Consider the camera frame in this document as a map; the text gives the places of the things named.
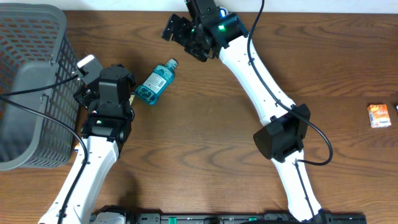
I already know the yellow snack chip bag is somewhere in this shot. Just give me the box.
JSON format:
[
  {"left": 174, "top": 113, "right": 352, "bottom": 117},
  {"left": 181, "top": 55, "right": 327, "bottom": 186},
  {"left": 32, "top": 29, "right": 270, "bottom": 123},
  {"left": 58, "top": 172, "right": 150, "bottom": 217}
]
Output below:
[{"left": 73, "top": 93, "right": 136, "bottom": 153}]

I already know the teal mouthwash bottle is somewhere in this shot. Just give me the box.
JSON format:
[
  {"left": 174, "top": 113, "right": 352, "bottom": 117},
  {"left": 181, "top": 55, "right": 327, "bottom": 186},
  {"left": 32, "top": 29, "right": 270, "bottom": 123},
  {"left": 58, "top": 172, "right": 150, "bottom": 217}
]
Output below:
[{"left": 135, "top": 58, "right": 178, "bottom": 105}]

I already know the small orange snack packet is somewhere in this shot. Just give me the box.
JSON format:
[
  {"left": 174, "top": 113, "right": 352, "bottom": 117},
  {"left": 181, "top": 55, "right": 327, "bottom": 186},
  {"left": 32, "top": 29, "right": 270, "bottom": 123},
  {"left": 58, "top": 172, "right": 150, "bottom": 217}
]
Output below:
[{"left": 367, "top": 105, "right": 391, "bottom": 128}]

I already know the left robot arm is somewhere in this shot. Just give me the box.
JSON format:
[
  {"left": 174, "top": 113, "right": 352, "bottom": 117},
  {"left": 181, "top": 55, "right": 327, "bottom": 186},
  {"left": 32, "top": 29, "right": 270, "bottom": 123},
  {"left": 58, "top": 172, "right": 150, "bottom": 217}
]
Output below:
[{"left": 39, "top": 64, "right": 135, "bottom": 223}]

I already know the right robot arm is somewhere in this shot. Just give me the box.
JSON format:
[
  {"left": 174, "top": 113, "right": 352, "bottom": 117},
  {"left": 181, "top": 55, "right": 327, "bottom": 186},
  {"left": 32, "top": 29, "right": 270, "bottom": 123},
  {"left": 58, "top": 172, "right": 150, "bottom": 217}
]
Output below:
[{"left": 162, "top": 1, "right": 333, "bottom": 223}]

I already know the white barcode scanner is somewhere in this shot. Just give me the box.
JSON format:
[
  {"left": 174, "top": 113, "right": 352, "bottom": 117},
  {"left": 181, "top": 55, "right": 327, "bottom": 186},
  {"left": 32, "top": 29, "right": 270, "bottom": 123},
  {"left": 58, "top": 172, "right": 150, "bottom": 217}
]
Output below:
[{"left": 220, "top": 7, "right": 229, "bottom": 17}]

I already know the grey plastic mesh basket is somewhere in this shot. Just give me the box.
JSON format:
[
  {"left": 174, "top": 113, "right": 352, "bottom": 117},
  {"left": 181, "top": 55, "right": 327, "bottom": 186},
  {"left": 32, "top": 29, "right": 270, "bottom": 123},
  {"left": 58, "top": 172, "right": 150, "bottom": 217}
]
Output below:
[{"left": 1, "top": 3, "right": 80, "bottom": 170}]

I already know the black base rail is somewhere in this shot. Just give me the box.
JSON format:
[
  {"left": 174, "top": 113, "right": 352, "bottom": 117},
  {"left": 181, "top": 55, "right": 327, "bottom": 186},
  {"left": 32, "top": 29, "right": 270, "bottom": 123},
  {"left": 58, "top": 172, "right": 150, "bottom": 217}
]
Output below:
[{"left": 90, "top": 212, "right": 367, "bottom": 224}]

